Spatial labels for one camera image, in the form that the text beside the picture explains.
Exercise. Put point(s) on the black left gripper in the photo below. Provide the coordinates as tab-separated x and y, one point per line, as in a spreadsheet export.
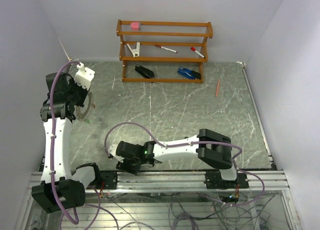
84	91

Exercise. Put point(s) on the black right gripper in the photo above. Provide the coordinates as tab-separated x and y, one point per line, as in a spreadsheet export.
125	166

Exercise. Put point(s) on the large keyring with small rings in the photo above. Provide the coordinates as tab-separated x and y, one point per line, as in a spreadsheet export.
82	113

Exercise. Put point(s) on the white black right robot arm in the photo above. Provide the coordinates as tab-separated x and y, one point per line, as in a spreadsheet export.
212	148

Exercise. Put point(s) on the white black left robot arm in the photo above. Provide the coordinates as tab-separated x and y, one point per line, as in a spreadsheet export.
58	182

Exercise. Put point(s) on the black stapler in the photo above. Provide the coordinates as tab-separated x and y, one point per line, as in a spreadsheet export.
144	72

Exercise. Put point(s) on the white plastic clamp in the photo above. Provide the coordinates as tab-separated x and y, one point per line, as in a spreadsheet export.
134	51

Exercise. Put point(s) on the brown wooden shelf rack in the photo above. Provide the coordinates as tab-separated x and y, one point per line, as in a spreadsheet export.
179	36

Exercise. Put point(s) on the pink eraser block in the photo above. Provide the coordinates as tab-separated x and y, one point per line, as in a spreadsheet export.
135	26

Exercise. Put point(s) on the red capped thin marker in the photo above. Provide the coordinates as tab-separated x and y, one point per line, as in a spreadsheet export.
166	48

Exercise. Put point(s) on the blue stapler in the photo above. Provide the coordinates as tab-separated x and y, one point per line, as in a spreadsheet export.
189	74

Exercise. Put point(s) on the orange pencil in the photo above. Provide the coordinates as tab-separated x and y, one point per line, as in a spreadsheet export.
218	87

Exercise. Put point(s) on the red capped white marker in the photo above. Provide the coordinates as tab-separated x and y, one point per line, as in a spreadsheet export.
197	52

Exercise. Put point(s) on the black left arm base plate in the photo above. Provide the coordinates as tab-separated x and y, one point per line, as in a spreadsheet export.
107	180

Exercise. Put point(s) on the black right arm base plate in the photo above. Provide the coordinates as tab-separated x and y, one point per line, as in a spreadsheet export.
213	180

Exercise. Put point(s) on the aluminium mounting rail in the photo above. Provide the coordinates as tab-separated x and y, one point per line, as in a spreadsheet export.
192	181

